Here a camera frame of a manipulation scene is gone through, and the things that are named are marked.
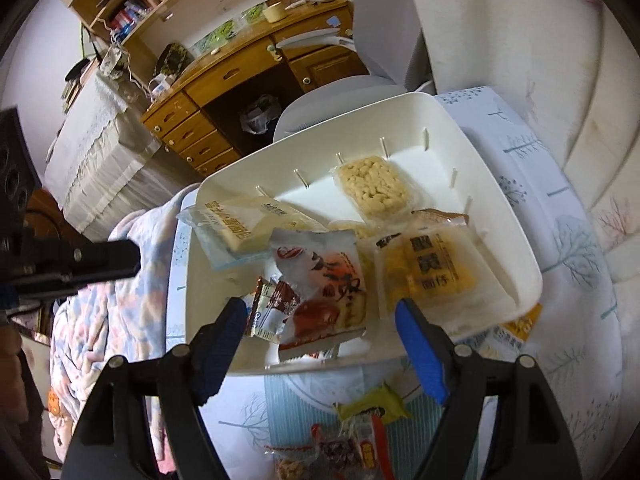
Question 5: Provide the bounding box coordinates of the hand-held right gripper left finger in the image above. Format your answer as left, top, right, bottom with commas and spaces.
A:
60, 296, 249, 480

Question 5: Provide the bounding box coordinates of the black plastic bag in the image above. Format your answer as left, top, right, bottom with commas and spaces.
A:
239, 94, 281, 135

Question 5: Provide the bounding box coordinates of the yellow green snack packet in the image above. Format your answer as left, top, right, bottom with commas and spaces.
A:
334, 382, 411, 423

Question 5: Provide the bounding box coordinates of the clear yellow cake packet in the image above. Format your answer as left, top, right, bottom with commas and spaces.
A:
367, 210, 506, 321

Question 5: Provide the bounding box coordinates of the white office chair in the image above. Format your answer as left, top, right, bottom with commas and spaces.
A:
272, 0, 436, 143

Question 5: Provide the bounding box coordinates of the cream sandwich cake packet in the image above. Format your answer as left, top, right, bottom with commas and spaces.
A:
177, 195, 321, 271

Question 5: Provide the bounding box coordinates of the peanut brittle packet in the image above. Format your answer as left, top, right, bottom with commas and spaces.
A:
272, 455, 316, 480

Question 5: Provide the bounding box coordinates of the dark wooden cabinet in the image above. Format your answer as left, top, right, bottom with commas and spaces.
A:
22, 187, 66, 241

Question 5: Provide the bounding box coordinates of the dark patterned tin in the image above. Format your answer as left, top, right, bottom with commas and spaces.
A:
154, 42, 193, 78

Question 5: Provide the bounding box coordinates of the white bread snack packet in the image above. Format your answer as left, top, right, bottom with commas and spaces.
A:
270, 227, 368, 361

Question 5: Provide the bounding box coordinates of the red-edged nut bar packet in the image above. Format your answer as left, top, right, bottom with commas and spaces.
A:
310, 412, 388, 480

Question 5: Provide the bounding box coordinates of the puffed rice cracker packet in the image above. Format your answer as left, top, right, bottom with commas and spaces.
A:
332, 156, 418, 221

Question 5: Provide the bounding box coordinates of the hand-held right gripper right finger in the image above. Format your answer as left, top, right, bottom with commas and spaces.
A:
394, 297, 583, 480

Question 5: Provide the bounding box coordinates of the brown chocolate snack packet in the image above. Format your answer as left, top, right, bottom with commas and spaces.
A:
242, 276, 301, 343

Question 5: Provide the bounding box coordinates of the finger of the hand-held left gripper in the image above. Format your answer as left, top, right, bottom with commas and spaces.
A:
10, 232, 142, 301

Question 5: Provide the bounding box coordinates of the white plastic bin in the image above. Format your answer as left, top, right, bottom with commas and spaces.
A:
182, 91, 544, 376

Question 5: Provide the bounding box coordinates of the teal striped mat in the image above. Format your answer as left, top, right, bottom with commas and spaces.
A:
264, 375, 351, 461

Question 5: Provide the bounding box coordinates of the orange snack packet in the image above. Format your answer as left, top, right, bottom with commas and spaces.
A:
500, 304, 543, 343

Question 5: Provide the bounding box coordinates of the wooden desk with drawers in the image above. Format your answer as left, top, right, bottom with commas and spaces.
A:
140, 0, 371, 178

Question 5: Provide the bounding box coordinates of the floral blanket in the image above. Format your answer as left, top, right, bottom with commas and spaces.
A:
47, 185, 201, 461

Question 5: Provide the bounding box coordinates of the white mug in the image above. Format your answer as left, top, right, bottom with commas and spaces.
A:
147, 74, 176, 98

